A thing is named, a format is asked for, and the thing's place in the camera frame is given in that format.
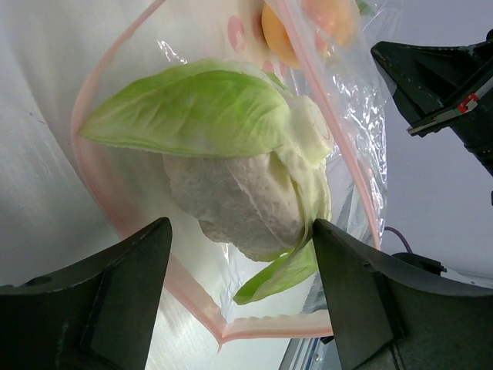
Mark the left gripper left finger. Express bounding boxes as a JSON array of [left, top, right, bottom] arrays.
[[1, 217, 172, 369]]

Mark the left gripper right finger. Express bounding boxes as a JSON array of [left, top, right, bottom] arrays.
[[313, 220, 492, 369]]

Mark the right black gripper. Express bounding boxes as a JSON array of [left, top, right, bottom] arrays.
[[371, 40, 492, 173]]

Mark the fake round orange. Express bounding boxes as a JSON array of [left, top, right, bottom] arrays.
[[261, 1, 360, 69]]

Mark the clear zip top bag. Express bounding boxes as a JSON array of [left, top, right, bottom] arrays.
[[71, 1, 401, 345]]

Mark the aluminium mounting rail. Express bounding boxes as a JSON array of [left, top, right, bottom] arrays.
[[278, 336, 334, 370]]

